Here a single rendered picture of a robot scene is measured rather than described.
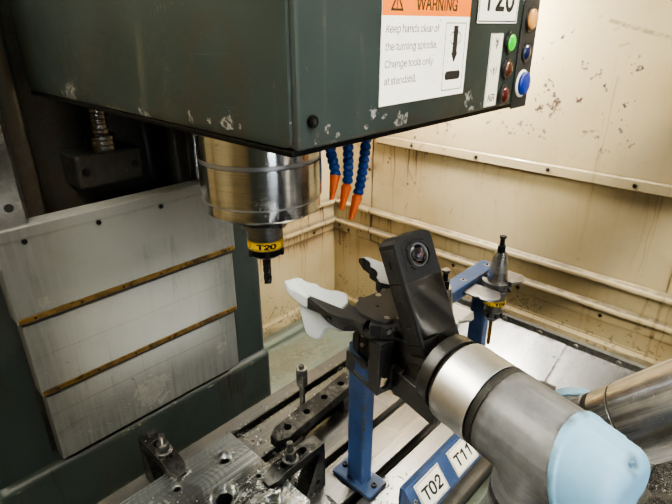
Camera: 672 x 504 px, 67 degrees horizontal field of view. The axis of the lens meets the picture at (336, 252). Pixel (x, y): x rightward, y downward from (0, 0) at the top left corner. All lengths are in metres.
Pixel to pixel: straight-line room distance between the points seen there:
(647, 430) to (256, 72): 0.44
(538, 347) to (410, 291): 1.26
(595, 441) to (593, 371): 1.26
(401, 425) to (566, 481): 0.86
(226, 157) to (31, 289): 0.56
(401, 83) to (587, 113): 1.00
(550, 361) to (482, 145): 0.67
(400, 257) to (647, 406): 0.24
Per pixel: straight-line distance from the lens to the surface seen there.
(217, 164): 0.62
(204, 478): 1.02
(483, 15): 0.66
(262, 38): 0.45
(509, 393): 0.42
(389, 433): 1.21
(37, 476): 1.31
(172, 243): 1.15
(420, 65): 0.56
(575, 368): 1.66
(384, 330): 0.48
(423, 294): 0.46
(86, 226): 1.06
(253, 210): 0.62
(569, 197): 1.55
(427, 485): 1.06
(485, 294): 1.11
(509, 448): 0.41
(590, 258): 1.58
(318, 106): 0.45
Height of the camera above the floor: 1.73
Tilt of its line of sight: 24 degrees down
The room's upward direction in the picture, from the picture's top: straight up
